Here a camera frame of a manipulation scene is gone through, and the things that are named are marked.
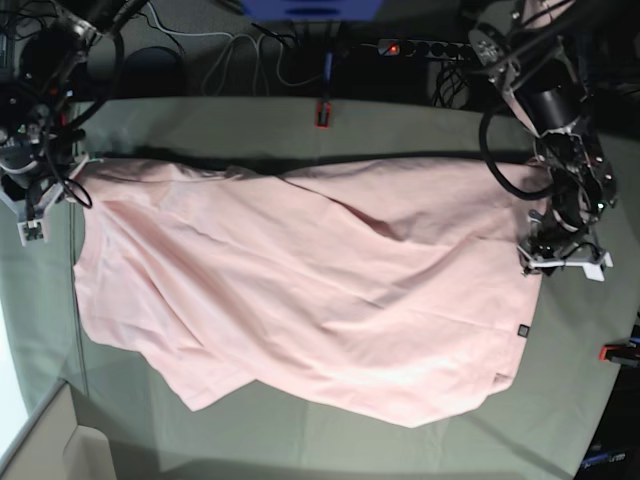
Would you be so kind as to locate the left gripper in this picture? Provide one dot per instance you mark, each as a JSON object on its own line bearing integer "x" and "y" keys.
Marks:
{"x": 545, "y": 256}

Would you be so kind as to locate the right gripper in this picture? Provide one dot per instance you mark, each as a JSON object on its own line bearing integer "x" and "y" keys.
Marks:
{"x": 31, "y": 203}

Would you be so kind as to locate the pink t-shirt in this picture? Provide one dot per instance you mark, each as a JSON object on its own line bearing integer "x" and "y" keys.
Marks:
{"x": 388, "y": 288}

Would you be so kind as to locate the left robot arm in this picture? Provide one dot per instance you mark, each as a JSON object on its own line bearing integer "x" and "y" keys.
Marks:
{"x": 520, "y": 46}

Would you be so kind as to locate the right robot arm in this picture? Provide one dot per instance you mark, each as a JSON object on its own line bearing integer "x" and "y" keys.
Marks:
{"x": 45, "y": 105}

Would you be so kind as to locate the red black side clamp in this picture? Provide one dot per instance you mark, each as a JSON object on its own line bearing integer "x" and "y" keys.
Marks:
{"x": 625, "y": 354}

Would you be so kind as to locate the green table cloth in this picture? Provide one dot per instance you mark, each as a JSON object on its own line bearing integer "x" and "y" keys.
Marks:
{"x": 538, "y": 429}

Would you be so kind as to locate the white power strip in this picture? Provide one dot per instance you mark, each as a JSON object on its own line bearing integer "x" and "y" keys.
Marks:
{"x": 427, "y": 49}

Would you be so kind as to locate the cardboard box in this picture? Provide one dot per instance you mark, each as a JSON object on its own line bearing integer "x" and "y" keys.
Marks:
{"x": 53, "y": 445}

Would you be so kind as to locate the red black table clamp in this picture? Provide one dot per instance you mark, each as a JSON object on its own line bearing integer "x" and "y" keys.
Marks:
{"x": 322, "y": 114}

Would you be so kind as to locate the blue box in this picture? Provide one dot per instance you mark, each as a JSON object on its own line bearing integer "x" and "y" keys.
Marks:
{"x": 312, "y": 10}

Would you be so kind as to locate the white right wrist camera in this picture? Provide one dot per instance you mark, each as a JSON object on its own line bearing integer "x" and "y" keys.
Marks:
{"x": 32, "y": 231}

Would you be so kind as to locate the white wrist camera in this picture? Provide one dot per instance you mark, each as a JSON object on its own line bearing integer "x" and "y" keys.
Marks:
{"x": 32, "y": 231}
{"x": 595, "y": 269}

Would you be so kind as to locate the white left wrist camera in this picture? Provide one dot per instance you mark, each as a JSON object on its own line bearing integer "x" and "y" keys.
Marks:
{"x": 595, "y": 269}

